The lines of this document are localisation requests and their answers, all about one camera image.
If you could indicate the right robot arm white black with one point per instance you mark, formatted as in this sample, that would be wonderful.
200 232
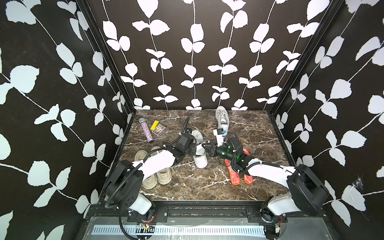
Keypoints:
307 193

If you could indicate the purple glitter tube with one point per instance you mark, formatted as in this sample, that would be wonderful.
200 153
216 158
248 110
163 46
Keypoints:
146 130

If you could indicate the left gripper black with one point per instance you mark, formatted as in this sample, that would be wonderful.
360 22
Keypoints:
192 146

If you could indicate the beige sneaker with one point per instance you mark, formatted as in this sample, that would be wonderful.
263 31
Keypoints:
164 176
150 182

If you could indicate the small purple card box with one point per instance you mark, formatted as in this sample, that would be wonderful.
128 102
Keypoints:
158 129

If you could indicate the red orange insole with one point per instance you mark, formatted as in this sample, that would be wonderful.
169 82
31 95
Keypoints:
234 176

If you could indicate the yellow wedge block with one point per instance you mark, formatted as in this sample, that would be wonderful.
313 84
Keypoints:
154 125

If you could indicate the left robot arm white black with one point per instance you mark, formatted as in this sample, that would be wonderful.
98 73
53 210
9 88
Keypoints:
124 184

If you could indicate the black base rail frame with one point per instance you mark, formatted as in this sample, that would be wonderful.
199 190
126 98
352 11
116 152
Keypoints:
163 211

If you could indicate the white slotted cable duct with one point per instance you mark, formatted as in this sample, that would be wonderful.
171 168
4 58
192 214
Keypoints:
161 230

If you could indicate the white sneaker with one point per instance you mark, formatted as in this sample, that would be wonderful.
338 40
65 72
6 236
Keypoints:
222 117
200 158

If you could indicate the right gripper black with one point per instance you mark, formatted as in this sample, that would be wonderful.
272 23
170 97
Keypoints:
214 150

